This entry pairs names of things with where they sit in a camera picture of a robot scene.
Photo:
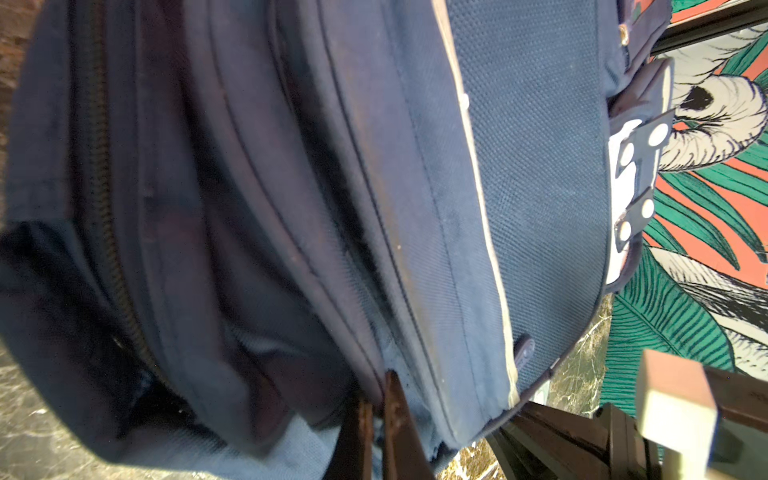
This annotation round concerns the right black frame post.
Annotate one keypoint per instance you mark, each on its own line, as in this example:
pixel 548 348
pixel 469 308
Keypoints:
pixel 734 17

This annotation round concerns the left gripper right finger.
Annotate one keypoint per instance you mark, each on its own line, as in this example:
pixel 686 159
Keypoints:
pixel 403 457

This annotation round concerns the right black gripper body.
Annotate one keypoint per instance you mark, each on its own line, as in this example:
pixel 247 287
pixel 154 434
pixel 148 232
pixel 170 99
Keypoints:
pixel 542 442

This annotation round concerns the navy blue student backpack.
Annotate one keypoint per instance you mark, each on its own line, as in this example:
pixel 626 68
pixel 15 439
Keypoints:
pixel 226 221

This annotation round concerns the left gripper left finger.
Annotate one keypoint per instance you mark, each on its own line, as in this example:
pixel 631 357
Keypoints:
pixel 353 455

